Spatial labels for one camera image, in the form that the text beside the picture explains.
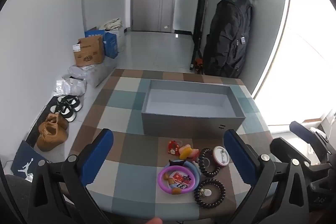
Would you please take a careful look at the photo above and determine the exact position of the brown cardboard box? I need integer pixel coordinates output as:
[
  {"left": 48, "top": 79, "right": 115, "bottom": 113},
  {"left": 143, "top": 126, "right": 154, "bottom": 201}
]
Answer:
[{"left": 72, "top": 35, "right": 105, "bottom": 67}]

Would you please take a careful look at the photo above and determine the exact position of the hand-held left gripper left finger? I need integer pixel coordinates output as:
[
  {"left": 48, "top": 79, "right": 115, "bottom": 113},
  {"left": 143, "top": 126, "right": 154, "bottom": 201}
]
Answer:
[{"left": 26, "top": 128, "right": 114, "bottom": 224}]

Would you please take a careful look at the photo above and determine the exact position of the grey cardboard box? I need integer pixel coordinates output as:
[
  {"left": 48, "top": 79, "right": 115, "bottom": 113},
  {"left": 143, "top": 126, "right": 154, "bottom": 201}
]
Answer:
[{"left": 141, "top": 79, "right": 247, "bottom": 139}]

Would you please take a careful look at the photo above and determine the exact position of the grey plastic parcel bag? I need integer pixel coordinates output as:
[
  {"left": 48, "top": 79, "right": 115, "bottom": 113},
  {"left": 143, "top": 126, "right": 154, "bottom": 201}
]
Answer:
[{"left": 68, "top": 56, "right": 117, "bottom": 87}]

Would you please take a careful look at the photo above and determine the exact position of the small orange item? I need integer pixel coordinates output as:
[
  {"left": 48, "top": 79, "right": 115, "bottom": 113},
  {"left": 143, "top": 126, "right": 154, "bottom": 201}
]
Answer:
[{"left": 193, "top": 59, "right": 205, "bottom": 74}]

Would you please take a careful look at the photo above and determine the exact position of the blue carton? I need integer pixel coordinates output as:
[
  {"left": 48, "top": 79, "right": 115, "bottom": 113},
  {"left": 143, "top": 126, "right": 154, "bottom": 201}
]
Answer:
[{"left": 84, "top": 27, "right": 105, "bottom": 39}]

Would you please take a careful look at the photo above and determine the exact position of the purple bracelet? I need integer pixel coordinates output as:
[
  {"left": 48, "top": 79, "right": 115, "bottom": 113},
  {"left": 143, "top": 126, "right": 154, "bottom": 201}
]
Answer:
[{"left": 157, "top": 160, "right": 201, "bottom": 195}]

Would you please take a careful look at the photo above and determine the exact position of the blue paper bag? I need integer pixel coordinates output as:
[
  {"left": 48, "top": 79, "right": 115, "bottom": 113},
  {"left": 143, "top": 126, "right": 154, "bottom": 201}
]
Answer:
[{"left": 103, "top": 31, "right": 118, "bottom": 59}]

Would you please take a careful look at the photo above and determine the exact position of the brown shoe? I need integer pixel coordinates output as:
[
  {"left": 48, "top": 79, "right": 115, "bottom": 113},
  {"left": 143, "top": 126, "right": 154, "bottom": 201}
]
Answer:
[
  {"left": 39, "top": 112, "right": 69, "bottom": 133},
  {"left": 36, "top": 127, "right": 68, "bottom": 152}
]

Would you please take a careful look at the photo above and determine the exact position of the white plastic parcel bag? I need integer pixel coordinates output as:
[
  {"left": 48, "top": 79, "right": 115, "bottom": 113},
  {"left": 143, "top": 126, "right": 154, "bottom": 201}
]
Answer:
[{"left": 52, "top": 77, "right": 87, "bottom": 97}]

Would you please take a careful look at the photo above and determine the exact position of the yellow pink duck ring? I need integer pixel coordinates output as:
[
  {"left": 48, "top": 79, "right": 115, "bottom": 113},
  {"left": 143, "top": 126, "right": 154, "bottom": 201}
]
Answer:
[{"left": 179, "top": 145, "right": 200, "bottom": 161}]

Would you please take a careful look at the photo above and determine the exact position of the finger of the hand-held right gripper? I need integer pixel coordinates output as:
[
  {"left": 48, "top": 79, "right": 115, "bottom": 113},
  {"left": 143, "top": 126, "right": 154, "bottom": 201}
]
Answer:
[
  {"left": 270, "top": 137, "right": 331, "bottom": 170},
  {"left": 289, "top": 121, "right": 330, "bottom": 155}
]

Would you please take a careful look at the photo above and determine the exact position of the red figure toy ring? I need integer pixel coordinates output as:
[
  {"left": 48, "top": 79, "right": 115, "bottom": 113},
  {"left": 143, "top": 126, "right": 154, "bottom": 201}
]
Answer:
[{"left": 168, "top": 140, "right": 183, "bottom": 156}]

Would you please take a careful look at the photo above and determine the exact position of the black backpack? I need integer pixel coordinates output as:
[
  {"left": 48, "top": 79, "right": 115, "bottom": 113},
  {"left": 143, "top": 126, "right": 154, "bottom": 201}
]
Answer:
[{"left": 203, "top": 0, "right": 254, "bottom": 79}]

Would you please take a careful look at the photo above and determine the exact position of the navy paper bag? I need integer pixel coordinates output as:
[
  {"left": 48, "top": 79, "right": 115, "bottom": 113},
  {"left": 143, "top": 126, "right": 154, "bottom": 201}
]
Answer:
[{"left": 10, "top": 140, "right": 50, "bottom": 182}]

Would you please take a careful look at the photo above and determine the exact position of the beige cloth bag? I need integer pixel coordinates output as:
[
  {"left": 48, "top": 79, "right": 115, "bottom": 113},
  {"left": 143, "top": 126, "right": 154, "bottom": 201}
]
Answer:
[{"left": 98, "top": 18, "right": 124, "bottom": 31}]

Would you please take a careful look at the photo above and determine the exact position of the black coat rack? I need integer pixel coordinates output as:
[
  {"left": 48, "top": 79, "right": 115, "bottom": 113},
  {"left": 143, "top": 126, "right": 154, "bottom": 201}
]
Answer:
[{"left": 189, "top": 0, "right": 214, "bottom": 72}]

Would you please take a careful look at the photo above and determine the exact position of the blue bracelet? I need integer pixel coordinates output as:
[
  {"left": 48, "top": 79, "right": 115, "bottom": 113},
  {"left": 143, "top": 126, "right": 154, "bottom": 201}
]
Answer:
[{"left": 184, "top": 161, "right": 202, "bottom": 178}]

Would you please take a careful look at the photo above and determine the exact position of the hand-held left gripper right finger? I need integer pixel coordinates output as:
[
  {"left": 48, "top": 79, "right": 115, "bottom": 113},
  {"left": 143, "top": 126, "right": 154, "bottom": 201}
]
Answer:
[{"left": 223, "top": 129, "right": 315, "bottom": 224}]

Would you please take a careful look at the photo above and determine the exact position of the red white clear ring toy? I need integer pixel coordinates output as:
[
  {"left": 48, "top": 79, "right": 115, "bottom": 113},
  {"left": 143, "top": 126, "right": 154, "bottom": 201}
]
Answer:
[{"left": 213, "top": 146, "right": 231, "bottom": 167}]

